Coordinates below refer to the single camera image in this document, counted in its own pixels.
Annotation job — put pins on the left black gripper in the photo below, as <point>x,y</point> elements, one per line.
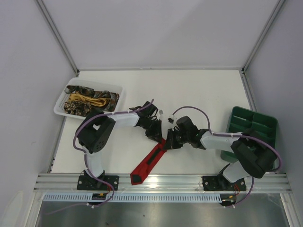
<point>155,132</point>

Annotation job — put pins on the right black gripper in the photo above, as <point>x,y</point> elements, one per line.
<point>172,139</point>

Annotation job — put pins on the red necktie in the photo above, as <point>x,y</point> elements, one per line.
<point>141,172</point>

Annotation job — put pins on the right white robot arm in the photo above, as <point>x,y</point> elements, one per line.
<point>254,156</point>

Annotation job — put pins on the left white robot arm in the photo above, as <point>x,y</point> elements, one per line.
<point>95,130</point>

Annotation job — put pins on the dark multicolour patterned tie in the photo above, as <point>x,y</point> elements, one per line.
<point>86,91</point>

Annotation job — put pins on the yellow patterned tie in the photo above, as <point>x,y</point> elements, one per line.
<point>85,99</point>

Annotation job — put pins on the brown floral tie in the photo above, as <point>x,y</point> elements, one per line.
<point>79,108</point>

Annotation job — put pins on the green divided organizer tray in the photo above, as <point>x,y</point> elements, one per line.
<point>242,119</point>

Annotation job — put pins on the white plastic basket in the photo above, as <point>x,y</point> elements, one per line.
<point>96,85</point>

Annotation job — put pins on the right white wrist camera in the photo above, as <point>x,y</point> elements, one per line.
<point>172,118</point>

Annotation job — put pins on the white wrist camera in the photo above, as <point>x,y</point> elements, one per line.
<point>172,118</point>
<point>161,112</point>

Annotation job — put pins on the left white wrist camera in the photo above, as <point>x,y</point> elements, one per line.
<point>161,112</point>

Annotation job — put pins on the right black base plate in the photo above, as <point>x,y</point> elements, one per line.
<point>211,183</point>

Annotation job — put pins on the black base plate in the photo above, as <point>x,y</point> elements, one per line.
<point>211,183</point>
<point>87,183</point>

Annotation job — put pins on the white slotted cable duct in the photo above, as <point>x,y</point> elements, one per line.
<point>132,197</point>

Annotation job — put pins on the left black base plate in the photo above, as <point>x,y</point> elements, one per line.
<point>87,183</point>

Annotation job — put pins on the aluminium mounting rail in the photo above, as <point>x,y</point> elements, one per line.
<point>161,183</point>

